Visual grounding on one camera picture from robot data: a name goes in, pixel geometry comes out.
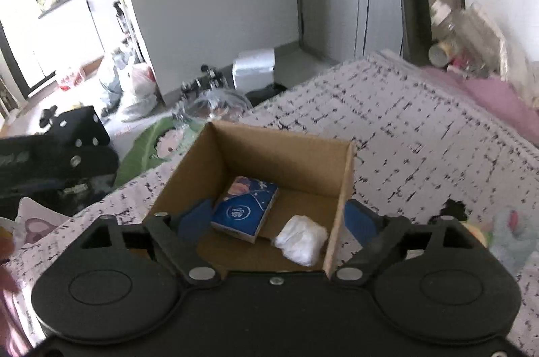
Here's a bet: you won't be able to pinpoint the brown cardboard box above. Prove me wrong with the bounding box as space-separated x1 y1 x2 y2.
143 120 358 273

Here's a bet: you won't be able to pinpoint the blue tissue pack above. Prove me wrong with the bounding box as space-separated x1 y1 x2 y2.
210 176 280 244

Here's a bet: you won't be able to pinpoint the pink bed sheet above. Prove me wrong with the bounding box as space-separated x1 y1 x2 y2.
425 66 539 147

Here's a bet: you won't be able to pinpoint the clear crinkled plastic bag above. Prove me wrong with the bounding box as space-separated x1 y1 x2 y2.
172 87 249 130

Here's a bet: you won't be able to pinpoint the printed white cushion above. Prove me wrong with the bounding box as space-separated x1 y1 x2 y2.
12 195 72 257

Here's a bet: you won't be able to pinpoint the grey black-patterned bedspread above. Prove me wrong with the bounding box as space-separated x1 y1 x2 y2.
8 49 539 357

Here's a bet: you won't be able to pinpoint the pastel plush toy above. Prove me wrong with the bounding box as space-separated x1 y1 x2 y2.
490 207 539 277

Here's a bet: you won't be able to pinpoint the green printed cloth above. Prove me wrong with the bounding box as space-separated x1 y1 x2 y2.
114 117 203 189

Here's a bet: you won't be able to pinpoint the white plastic shopping bags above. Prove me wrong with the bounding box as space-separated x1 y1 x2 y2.
97 45 160 122

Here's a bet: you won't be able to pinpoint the white box appliance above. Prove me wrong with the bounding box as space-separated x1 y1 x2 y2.
232 49 275 92

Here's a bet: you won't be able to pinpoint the black lace-trimmed cloth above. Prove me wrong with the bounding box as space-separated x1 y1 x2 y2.
440 198 468 222

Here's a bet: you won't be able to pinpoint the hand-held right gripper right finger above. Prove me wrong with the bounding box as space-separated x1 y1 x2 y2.
330 199 476 282

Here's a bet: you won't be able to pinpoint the clear jar with white lid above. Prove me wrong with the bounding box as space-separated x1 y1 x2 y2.
430 0 459 41

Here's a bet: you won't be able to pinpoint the white labelled tin can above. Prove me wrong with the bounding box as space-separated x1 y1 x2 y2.
429 42 453 66

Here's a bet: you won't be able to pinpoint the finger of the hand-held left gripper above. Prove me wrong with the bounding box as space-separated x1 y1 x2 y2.
40 104 111 149

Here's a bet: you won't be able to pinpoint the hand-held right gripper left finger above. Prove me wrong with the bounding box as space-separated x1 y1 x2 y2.
79 199 223 288

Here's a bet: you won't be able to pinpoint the black camera gear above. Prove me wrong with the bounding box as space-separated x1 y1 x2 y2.
181 64 226 98

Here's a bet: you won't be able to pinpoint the white crumpled plastic wad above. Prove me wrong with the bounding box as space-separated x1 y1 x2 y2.
274 215 329 267

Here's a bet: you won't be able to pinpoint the clear plastic package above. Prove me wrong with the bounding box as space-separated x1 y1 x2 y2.
457 3 506 77

